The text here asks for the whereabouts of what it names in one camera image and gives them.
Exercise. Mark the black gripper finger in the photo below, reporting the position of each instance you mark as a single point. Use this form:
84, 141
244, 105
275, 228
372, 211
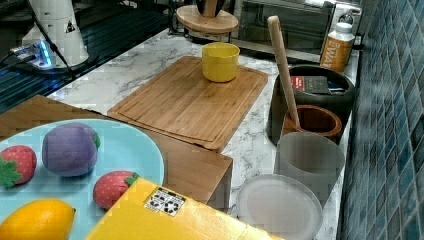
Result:
200, 5
219, 6

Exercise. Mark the round wooden lid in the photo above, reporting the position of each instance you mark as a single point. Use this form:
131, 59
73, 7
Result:
190, 17

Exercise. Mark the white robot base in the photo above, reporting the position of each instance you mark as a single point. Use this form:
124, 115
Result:
54, 45

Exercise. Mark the red black tea packet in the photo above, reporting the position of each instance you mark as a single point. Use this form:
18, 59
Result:
311, 84

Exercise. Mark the black tea container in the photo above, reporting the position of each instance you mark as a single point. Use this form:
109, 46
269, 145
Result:
339, 101

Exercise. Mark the clear jar with lid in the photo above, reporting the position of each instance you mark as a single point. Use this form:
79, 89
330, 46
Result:
281, 206

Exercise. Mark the yellow mug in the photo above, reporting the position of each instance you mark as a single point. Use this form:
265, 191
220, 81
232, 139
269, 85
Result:
220, 61

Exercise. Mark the wooden pestle stick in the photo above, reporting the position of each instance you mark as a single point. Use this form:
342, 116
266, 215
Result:
282, 64

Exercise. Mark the silver toaster oven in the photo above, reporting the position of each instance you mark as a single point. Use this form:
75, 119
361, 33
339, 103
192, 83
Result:
305, 24

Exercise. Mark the bamboo cutting board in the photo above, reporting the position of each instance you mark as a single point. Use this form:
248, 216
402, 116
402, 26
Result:
181, 103

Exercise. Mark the brown wooden utensil cup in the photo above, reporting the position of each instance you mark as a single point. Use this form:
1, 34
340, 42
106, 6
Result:
316, 120

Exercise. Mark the light blue plate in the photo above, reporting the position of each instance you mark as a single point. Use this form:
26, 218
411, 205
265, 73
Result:
122, 147

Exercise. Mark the frosted plastic cup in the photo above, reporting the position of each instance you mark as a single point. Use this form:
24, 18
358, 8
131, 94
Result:
311, 159

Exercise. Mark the purple plush plum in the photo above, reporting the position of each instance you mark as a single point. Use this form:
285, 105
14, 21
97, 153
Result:
70, 149

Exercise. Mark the red plush strawberry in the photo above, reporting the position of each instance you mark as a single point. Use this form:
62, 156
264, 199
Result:
111, 186
17, 165

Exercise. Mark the yellow cereal box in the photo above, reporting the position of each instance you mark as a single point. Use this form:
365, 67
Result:
147, 211

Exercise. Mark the yellow plush lemon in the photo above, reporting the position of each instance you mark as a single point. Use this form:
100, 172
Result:
44, 219

